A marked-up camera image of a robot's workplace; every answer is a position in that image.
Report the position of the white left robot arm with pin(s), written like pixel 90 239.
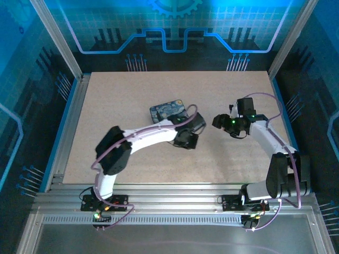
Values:
pixel 148 135

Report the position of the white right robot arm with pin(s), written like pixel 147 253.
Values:
pixel 265 137

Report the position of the starry night print box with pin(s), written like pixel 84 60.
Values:
pixel 167 109

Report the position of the grey metal tray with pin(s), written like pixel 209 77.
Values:
pixel 172 238

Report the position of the aluminium front rail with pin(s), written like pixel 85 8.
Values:
pixel 172 195

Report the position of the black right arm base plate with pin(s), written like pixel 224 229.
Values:
pixel 230 202

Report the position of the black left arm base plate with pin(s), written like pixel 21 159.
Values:
pixel 120 202

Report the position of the aluminium frame post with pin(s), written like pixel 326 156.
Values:
pixel 291 39
pixel 58 39

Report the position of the aluminium side rail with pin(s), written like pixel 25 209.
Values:
pixel 69 132

